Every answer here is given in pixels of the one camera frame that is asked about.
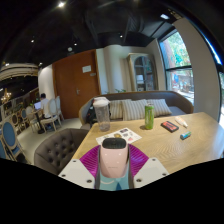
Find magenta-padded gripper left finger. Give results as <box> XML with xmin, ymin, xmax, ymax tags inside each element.
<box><xmin>58</xmin><ymin>144</ymin><xmax>102</xmax><ymax>190</ymax></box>

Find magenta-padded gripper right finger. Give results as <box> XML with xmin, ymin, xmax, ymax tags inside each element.
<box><xmin>127</xmin><ymin>143</ymin><xmax>170</xmax><ymax>190</ymax></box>

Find grey tufted armchair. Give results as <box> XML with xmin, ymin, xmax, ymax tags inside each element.
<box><xmin>33</xmin><ymin>128</ymin><xmax>90</xmax><ymax>176</ymax></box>

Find white sticker sheet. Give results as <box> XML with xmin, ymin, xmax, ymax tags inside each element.
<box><xmin>95</xmin><ymin>127</ymin><xmax>143</xmax><ymax>146</ymax></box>

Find black and red box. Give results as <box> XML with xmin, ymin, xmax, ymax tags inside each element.
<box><xmin>160</xmin><ymin>120</ymin><xmax>180</xmax><ymax>134</ymax></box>

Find green and blue small pack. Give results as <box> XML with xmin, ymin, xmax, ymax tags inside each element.
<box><xmin>179</xmin><ymin>130</ymin><xmax>193</xmax><ymax>141</ymax></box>

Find green drink can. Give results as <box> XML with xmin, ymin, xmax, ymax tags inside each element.
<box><xmin>144</xmin><ymin>104</ymin><xmax>155</xmax><ymax>131</ymax></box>

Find clear plastic packet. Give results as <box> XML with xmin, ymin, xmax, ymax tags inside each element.
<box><xmin>174</xmin><ymin>115</ymin><xmax>189</xmax><ymax>129</ymax></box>

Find black backpack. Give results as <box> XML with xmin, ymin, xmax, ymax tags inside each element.
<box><xmin>85</xmin><ymin>105</ymin><xmax>98</xmax><ymax>127</ymax></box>

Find striped cushion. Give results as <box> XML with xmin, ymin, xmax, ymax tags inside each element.
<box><xmin>109</xmin><ymin>98</ymin><xmax>133</xmax><ymax>120</ymax></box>
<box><xmin>146</xmin><ymin>98</ymin><xmax>173</xmax><ymax>118</ymax></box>
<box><xmin>121</xmin><ymin>98</ymin><xmax>149</xmax><ymax>121</ymax></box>

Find person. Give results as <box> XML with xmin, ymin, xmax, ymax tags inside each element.
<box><xmin>37</xmin><ymin>93</ymin><xmax>53</xmax><ymax>119</ymax></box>

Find brown curved sofa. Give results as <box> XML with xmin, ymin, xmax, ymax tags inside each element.
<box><xmin>78</xmin><ymin>90</ymin><xmax>195</xmax><ymax>129</ymax></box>

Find group of dining chairs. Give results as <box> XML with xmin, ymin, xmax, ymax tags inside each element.
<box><xmin>0</xmin><ymin>95</ymin><xmax>65</xmax><ymax>163</ymax></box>

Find wooden door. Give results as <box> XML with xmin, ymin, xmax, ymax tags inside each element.
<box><xmin>52</xmin><ymin>49</ymin><xmax>102</xmax><ymax>120</ymax></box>

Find arched glass cabinet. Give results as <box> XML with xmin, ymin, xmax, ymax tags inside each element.
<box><xmin>126</xmin><ymin>53</ymin><xmax>159</xmax><ymax>93</ymax></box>

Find glass window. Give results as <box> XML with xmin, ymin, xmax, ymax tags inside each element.
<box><xmin>159</xmin><ymin>29</ymin><xmax>195</xmax><ymax>105</ymax></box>
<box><xmin>218</xmin><ymin>66</ymin><xmax>224</xmax><ymax>128</ymax></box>

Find gold chandelier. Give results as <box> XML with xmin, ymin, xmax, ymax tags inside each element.
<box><xmin>0</xmin><ymin>88</ymin><xmax>13</xmax><ymax>104</ymax></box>

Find ceiling lights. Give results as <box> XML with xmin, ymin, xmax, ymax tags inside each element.
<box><xmin>28</xmin><ymin>0</ymin><xmax>171</xmax><ymax>48</ymax></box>

